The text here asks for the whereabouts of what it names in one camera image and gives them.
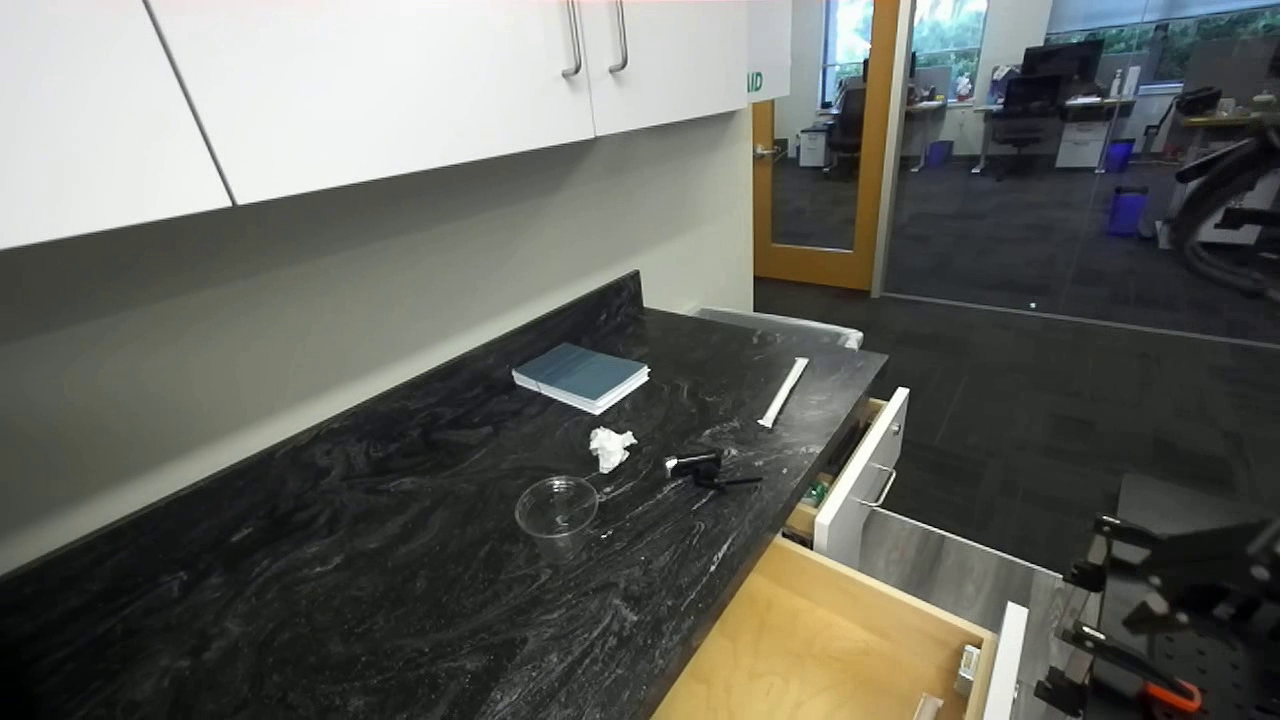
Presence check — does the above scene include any white drawer with lock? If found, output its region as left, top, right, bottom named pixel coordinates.
left=777, top=382, right=914, bottom=560

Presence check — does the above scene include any white drawer, empty wood interior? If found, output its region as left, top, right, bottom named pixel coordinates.
left=651, top=531, right=1030, bottom=720

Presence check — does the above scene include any blue book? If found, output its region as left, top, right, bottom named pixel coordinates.
left=507, top=339, right=654, bottom=419

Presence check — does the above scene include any crumpled white paper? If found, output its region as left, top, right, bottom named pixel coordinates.
left=585, top=423, right=638, bottom=478

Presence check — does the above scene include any small black object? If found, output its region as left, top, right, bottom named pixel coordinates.
left=658, top=443, right=769, bottom=496

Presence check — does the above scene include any white stick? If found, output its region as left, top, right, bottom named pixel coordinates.
left=757, top=353, right=813, bottom=433

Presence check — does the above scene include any clear glass dish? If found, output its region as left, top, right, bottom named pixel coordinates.
left=510, top=472, right=604, bottom=544

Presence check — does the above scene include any white upper cabinet door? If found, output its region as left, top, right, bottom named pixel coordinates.
left=585, top=0, right=794, bottom=139
left=142, top=0, right=598, bottom=211
left=0, top=0, right=235, bottom=256

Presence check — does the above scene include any wooden glass door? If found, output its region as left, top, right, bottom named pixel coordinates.
left=749, top=0, right=914, bottom=295

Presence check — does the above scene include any black office chair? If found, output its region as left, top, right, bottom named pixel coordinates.
left=979, top=34, right=1108, bottom=179

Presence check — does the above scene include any black exercise machine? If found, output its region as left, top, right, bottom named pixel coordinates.
left=1156, top=122, right=1280, bottom=308

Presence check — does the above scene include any dark grey mounting platform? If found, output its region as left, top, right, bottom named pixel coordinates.
left=1030, top=472, right=1280, bottom=720

